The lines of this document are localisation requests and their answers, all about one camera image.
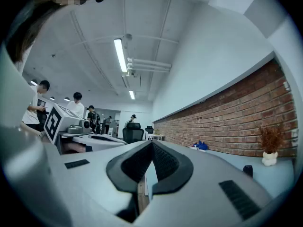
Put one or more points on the white wall socket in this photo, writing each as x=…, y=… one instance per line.
x=286, y=85

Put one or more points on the small white table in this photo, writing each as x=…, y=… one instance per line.
x=157, y=137

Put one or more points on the long ceiling light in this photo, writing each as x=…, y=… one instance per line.
x=120, y=54
x=131, y=95

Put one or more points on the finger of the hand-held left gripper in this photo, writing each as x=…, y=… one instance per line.
x=104, y=144

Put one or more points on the blue cloth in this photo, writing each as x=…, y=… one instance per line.
x=201, y=145

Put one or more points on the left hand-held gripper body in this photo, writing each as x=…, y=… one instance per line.
x=55, y=124

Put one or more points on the person's gray shirt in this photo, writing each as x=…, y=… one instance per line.
x=14, y=98

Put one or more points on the white ceiling pipes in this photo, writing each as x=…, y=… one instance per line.
x=149, y=65

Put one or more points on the dried orange plant white pot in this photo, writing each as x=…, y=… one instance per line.
x=270, y=158

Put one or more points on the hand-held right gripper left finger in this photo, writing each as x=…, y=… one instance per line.
x=90, y=183

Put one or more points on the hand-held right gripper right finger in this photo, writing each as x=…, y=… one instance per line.
x=201, y=188

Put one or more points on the black office chair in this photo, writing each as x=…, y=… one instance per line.
x=149, y=129
x=132, y=133

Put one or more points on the person's left hand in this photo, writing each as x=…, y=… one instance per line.
x=73, y=148

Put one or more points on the person's left forearm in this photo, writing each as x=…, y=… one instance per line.
x=32, y=129

